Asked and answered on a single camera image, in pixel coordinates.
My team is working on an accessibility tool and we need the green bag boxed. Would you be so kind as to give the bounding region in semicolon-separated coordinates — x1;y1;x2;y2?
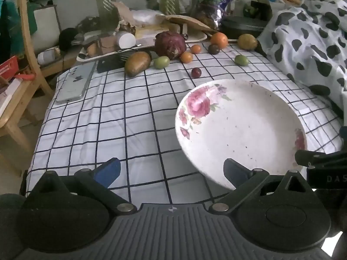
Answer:
0;0;38;60

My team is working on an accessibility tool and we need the yellow flat box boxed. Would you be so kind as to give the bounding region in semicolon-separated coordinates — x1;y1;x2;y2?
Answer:
135;24;174;40

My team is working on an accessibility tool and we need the black flat device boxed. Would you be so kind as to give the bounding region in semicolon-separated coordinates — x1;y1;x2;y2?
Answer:
97;53;133;73

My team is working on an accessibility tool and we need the large orange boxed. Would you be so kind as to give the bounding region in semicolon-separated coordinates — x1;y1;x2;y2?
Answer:
210;32;229;49

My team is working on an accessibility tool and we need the small cardboard box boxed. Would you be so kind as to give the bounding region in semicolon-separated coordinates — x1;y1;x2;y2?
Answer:
99;36;119;56

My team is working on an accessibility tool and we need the black furry object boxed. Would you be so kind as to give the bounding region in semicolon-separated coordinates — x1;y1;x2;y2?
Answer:
59;28;79;52

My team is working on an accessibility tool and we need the red cabbage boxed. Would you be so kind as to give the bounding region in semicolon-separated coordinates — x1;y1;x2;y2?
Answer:
154;31;187;60

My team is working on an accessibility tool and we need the black clamp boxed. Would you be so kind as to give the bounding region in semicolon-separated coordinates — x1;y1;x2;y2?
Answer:
177;23;189;40

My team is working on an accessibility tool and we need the brown potato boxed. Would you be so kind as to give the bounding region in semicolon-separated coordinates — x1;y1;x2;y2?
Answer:
124;51;152;77

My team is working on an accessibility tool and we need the black zip case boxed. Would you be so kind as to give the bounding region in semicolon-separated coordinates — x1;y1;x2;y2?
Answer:
221;16;269;40

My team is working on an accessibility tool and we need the white floral plate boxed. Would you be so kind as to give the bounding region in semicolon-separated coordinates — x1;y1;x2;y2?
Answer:
175;79;308;190

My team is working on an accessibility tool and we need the wooden chair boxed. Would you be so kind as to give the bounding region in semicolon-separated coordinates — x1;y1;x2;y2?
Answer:
0;0;56;158

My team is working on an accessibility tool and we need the brown cardboard envelope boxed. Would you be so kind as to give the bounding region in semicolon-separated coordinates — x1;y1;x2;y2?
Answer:
160;15;217;33

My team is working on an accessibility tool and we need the white cylinder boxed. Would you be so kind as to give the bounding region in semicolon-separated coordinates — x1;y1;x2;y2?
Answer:
116;31;136;50

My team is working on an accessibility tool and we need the white tray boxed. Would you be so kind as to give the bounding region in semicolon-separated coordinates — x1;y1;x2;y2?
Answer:
76;30;208;62

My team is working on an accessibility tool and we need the white bottle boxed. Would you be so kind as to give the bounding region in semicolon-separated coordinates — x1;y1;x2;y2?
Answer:
37;47;61;65

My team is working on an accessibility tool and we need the red box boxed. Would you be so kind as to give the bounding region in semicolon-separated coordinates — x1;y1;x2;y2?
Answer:
0;56;19;82

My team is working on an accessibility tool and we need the cow print blanket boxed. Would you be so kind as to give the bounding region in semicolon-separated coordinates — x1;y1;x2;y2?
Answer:
256;0;347;120

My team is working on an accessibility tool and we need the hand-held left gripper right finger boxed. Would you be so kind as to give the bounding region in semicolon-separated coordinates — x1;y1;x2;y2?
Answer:
209;158;316;213

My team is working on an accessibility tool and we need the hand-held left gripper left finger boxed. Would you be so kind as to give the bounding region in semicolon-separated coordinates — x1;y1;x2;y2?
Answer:
26;157;137;213

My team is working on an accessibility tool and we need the brown paper bag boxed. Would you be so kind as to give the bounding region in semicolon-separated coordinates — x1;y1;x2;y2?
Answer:
112;1;136;29

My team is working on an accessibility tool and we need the yellow-green mango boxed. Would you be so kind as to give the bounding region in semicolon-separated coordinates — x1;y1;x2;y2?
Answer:
237;34;258;51

